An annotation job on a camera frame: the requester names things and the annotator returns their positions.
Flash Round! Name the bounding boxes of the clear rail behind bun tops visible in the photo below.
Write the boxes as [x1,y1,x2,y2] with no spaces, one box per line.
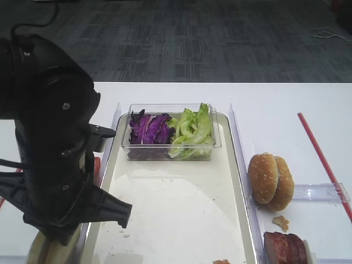
[292,183,350,203]

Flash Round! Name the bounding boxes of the sesame bun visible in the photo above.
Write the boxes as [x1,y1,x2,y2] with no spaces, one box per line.
[248,152,278,204]
[267,156,295,212]

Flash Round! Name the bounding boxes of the outer sesame bun top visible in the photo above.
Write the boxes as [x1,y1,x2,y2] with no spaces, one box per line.
[267,156,295,212]

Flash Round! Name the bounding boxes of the inner sesame bun top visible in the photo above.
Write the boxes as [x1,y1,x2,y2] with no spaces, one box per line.
[248,152,278,204]

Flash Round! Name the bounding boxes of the inner red tomato slice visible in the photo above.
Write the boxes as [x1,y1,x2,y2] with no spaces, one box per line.
[93,157,101,186]

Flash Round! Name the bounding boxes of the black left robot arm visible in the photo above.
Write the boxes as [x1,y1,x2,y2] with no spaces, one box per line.
[1,35,132,245]

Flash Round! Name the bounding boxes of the food crumb on table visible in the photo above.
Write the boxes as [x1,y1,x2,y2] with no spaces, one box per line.
[272,216,289,232]

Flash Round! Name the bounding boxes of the white cable on floor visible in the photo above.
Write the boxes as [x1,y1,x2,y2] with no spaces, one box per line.
[305,27,352,42]

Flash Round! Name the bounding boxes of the clear plastic salad box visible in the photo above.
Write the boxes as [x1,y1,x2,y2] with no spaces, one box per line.
[121,103,222,161]

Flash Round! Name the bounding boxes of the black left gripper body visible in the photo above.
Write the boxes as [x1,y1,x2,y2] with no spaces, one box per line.
[15,121,94,246]

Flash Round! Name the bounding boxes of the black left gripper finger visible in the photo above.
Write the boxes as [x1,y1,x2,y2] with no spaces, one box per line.
[1,170,28,209]
[79,185,133,228]

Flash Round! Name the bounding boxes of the silver metal tray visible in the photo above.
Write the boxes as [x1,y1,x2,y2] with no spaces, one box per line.
[80,114,256,263]

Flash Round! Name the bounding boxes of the green lettuce leaves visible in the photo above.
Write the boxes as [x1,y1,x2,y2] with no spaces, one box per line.
[167,103,213,160]

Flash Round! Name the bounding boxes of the purple cabbage leaves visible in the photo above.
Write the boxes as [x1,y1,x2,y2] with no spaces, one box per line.
[128,110,175,161]

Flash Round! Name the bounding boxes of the outer brown meat patty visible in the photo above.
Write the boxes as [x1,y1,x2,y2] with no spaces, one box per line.
[287,234,307,264]

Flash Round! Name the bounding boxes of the bun half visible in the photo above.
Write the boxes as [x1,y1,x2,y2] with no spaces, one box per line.
[45,224,82,264]
[25,231,57,264]

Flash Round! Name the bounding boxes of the white pusher block at patties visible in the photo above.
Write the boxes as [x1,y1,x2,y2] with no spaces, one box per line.
[303,240,318,264]

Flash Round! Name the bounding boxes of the clear rail behind patties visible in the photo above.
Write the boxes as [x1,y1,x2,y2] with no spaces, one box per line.
[317,258,352,264]

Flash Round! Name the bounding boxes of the right red strip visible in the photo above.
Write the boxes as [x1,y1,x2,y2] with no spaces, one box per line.
[297,112,351,221]

